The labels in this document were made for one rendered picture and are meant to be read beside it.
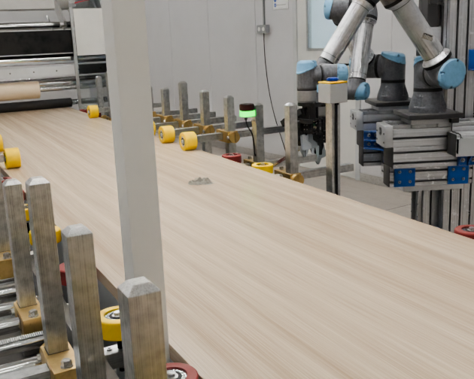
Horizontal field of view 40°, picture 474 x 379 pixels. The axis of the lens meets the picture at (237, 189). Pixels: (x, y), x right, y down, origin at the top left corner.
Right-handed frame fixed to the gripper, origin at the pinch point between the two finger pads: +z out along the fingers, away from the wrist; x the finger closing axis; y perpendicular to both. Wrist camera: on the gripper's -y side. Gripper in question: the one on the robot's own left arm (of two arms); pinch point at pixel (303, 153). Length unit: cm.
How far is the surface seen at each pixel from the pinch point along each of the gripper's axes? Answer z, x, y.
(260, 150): 0.3, -1.1, -20.6
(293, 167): 3.3, -10.1, 2.7
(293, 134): -8.8, -9.6, 2.9
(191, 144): -1, -10, -52
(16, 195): -15, -133, 24
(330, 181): 4.0, -19.8, 26.0
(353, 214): 2, -55, 57
